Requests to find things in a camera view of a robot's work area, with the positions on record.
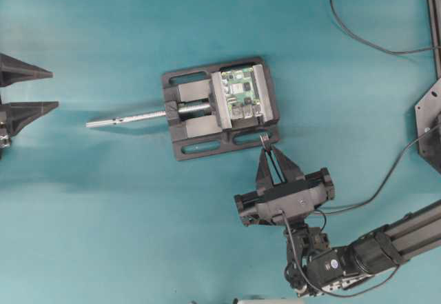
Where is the silver vise screw rod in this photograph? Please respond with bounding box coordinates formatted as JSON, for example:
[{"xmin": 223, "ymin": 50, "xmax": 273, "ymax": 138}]
[{"xmin": 85, "ymin": 102, "xmax": 212, "ymax": 128}]

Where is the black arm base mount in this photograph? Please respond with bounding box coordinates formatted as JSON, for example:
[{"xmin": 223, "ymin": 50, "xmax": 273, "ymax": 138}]
[{"xmin": 415, "ymin": 0, "xmax": 440, "ymax": 172}]

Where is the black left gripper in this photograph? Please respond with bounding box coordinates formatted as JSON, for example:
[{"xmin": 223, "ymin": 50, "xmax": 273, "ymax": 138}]
[{"xmin": 0, "ymin": 53, "xmax": 59, "ymax": 153}]

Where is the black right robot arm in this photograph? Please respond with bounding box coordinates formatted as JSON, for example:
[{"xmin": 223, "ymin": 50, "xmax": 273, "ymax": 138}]
[{"xmin": 234, "ymin": 146, "xmax": 440, "ymax": 297}]

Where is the black bench vise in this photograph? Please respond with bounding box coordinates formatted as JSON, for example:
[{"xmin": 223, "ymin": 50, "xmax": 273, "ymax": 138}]
[{"xmin": 161, "ymin": 57, "xmax": 280, "ymax": 161}]

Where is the black USB cable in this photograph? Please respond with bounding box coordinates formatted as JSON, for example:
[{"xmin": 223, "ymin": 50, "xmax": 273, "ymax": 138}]
[{"xmin": 258, "ymin": 132, "xmax": 430, "ymax": 215}]

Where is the green single-board computer PCB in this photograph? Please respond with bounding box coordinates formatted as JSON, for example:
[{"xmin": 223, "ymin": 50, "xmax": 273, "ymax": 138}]
[{"xmin": 220, "ymin": 67, "xmax": 263, "ymax": 120}]

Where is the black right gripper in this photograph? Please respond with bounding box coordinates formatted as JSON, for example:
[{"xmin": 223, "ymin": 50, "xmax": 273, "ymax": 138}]
[{"xmin": 234, "ymin": 147, "xmax": 334, "ymax": 226}]

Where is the black background cable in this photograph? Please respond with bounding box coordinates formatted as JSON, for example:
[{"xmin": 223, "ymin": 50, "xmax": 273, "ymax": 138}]
[{"xmin": 329, "ymin": 0, "xmax": 441, "ymax": 56}]

